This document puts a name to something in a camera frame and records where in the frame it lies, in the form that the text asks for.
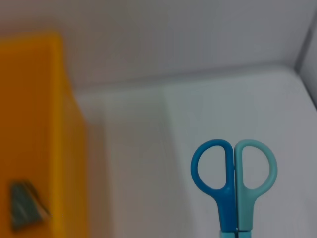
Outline teal plastic wrapper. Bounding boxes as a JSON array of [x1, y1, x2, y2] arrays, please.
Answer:
[[9, 180, 53, 231]]

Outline blue scissors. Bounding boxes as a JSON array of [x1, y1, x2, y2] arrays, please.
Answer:
[[190, 138, 278, 238]]

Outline yellow plastic bin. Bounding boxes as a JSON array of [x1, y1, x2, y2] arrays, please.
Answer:
[[0, 31, 88, 238]]

